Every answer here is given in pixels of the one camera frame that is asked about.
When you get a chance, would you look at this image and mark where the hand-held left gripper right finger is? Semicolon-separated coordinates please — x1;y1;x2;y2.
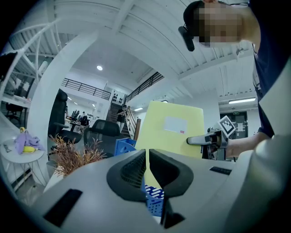
149;148;194;198

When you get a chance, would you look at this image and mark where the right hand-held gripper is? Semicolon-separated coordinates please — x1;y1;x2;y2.
186;115;236;161

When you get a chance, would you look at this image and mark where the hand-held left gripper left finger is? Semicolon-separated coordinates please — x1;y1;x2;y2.
106;149;146;203

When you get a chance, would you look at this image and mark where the blue mesh file basket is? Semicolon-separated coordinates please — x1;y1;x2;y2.
113;138;166;218

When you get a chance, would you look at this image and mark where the yellow folder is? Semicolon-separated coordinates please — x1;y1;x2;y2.
135;101;205;189

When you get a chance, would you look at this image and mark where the person's right forearm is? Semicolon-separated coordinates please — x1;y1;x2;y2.
226;132;271;159

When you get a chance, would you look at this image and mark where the dark double door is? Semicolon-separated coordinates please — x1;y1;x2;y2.
220;111;248;139

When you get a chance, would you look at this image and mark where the black mesh office chair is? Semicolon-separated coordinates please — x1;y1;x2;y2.
83;119;125;159

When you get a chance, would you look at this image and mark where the staircase with handrail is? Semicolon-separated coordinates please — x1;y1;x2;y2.
105;102;142;141

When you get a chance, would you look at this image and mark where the orange dried plant in pot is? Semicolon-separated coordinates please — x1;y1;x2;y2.
43;134;107;193

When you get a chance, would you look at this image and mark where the long ceiling lamp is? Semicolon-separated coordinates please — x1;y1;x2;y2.
228;97;256;105

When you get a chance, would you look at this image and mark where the tall black office chair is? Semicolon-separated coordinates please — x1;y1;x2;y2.
47;88;82;151

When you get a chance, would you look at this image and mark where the black balcony railing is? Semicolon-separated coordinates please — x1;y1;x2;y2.
61;71;165;104

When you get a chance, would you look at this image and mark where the purple cloth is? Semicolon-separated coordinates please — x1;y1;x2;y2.
14;131;45;154

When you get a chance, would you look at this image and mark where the round white side table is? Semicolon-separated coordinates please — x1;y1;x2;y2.
0;138;45;189

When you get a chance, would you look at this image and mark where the person's navy shirt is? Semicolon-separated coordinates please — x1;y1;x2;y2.
249;0;291;138

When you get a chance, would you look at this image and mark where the person's head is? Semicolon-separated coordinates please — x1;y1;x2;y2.
183;0;261;48

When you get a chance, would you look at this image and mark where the black head-worn camera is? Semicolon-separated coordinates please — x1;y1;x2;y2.
178;22;196;52

